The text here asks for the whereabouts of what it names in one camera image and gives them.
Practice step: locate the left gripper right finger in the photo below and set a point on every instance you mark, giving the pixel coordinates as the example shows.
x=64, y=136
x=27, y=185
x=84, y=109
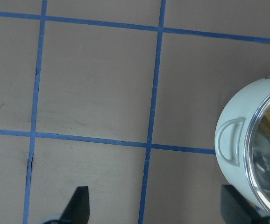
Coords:
x=235, y=209

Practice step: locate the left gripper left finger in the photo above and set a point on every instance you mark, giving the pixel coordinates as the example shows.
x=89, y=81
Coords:
x=77, y=210

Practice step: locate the glass pot lid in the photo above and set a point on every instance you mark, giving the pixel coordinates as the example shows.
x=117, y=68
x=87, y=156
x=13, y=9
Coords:
x=257, y=145

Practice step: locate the pale green electric pot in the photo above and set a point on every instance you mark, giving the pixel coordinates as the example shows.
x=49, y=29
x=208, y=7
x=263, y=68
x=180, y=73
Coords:
x=231, y=131

